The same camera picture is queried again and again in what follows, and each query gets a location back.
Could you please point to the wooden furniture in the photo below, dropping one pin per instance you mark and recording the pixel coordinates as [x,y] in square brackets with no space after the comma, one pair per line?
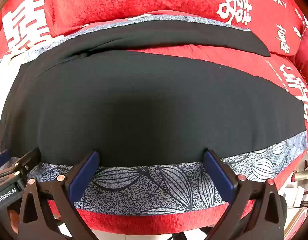
[302,175]

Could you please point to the white cloth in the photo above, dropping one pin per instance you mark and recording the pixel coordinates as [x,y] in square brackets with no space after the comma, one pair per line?
[1,85]

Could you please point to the black pants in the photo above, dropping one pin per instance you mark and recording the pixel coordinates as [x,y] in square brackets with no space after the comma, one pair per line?
[144,105]

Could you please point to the dark red side pillow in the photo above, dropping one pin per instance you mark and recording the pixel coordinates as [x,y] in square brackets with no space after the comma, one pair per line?
[306,60]

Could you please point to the red printed back cushion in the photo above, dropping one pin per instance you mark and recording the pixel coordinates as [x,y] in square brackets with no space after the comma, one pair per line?
[119,0]

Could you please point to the red printed sofa seat cover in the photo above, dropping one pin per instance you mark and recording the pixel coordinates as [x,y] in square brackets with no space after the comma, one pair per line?
[218,55]

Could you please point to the grey leaf-print cloth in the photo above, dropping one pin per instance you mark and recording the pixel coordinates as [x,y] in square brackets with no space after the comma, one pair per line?
[149,187]

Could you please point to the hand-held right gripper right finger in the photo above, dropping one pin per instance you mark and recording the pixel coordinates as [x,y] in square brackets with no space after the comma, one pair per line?
[217,176]

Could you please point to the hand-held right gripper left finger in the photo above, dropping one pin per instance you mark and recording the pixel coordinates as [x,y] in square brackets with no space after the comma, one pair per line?
[85,173]

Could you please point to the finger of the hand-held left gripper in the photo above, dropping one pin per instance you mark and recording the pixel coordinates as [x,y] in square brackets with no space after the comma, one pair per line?
[1,156]
[27,161]

